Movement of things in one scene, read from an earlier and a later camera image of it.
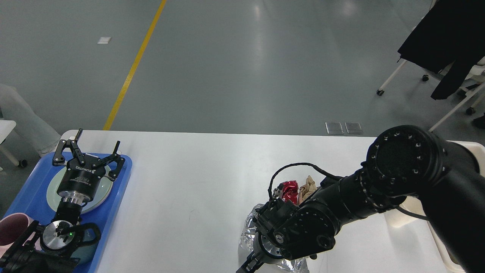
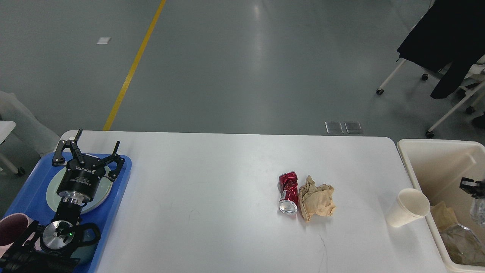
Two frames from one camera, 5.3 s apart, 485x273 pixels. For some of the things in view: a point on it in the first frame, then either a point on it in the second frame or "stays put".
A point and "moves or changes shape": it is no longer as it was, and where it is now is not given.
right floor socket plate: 354,128 stays put
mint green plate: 105,189 stays put
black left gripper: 80,179 stays put
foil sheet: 298,265 moves or changes shape
